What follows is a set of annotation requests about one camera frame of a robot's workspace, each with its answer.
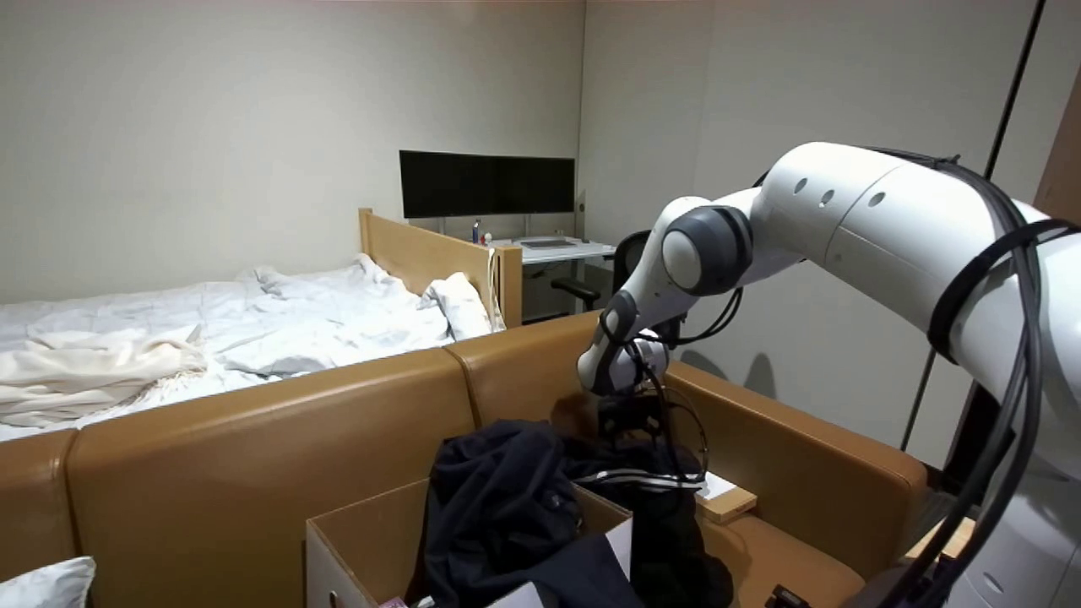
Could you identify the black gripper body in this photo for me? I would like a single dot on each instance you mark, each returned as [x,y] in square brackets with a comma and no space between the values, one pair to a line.
[632,428]

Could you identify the black cloth with white stripes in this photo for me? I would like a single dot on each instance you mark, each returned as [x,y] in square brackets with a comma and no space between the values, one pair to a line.
[495,508]

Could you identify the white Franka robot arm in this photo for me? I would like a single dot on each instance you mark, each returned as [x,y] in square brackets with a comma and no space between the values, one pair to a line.
[879,224]

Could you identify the small wooden block box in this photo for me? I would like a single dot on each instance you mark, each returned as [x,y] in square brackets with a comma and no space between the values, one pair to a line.
[729,498]

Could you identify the open cardboard box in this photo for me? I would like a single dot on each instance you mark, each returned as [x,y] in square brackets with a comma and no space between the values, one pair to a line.
[361,542]

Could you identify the black office chair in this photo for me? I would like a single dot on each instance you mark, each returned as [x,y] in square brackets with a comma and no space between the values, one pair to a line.
[628,257]

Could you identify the white desk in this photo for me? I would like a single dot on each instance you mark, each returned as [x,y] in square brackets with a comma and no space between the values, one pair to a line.
[558,250]

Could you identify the small black object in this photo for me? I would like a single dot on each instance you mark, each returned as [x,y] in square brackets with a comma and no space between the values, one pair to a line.
[789,600]

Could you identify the small bottle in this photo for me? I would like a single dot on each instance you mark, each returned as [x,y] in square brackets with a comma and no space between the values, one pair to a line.
[477,232]

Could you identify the light wooden bed headboard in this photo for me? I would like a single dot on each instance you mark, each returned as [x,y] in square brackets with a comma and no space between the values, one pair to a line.
[418,255]

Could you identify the black flat screen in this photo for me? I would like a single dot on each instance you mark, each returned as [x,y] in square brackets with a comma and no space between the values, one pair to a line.
[484,183]

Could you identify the light wooden stool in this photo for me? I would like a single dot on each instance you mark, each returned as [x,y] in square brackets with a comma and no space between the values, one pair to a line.
[951,535]

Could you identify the white rumpled bedding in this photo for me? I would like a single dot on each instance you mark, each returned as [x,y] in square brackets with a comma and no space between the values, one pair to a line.
[225,325]

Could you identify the brown wooden panel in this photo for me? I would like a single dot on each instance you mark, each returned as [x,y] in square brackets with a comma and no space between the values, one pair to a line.
[1065,157]

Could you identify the thin black pole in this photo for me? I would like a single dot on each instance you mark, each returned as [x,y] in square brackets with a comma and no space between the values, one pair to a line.
[1017,79]

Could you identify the white pillow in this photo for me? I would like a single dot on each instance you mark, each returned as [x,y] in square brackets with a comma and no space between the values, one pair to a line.
[45,582]

